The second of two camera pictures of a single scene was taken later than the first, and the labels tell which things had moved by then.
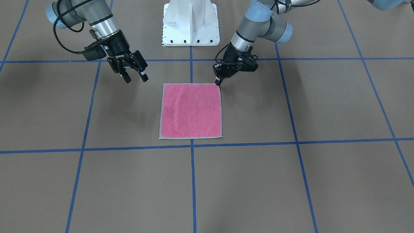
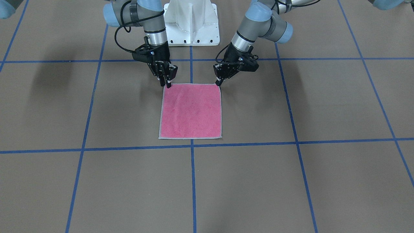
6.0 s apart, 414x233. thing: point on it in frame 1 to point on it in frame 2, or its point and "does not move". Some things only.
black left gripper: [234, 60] does not move
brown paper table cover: [319, 138] does not move
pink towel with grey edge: [190, 110] does not move
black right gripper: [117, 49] to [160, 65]
